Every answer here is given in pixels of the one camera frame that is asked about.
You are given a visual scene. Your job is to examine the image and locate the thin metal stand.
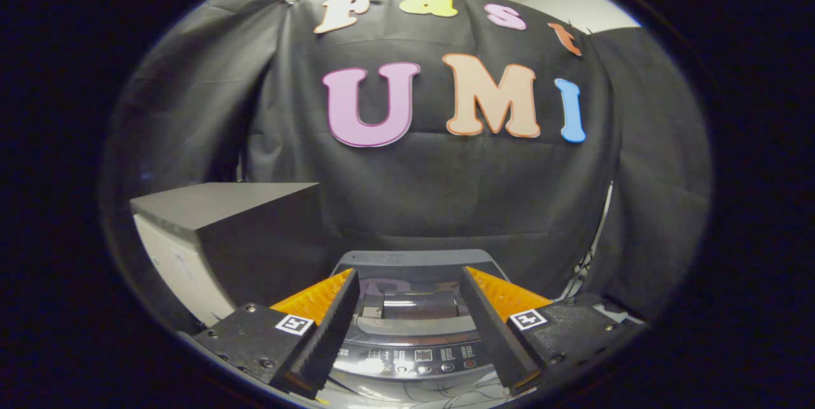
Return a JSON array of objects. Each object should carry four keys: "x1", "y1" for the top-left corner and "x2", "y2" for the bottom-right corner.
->
[{"x1": 573, "y1": 181, "x2": 615, "y2": 298}]

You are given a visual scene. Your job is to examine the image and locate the thin floor cables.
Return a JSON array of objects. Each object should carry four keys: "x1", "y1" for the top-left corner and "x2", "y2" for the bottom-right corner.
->
[{"x1": 407, "y1": 384, "x2": 510, "y2": 409}]

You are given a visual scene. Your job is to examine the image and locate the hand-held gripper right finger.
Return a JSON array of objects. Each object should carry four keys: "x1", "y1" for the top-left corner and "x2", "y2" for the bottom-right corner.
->
[{"x1": 460, "y1": 266, "x2": 647, "y2": 396}]

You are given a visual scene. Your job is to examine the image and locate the white cabinet with dark top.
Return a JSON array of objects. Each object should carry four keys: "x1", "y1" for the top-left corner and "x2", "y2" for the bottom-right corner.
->
[{"x1": 131, "y1": 182, "x2": 333, "y2": 328}]

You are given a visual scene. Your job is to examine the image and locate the grey washing machine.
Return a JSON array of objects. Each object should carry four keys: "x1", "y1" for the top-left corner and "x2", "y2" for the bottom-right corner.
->
[{"x1": 328, "y1": 250, "x2": 511, "y2": 406}]

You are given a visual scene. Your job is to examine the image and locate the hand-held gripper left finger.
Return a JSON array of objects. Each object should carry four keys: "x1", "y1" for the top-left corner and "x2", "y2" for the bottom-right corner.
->
[{"x1": 191, "y1": 268, "x2": 361, "y2": 400}]

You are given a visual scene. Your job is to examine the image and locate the black backdrop cloth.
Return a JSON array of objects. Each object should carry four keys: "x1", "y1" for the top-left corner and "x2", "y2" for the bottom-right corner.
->
[{"x1": 102, "y1": 0, "x2": 712, "y2": 320}]

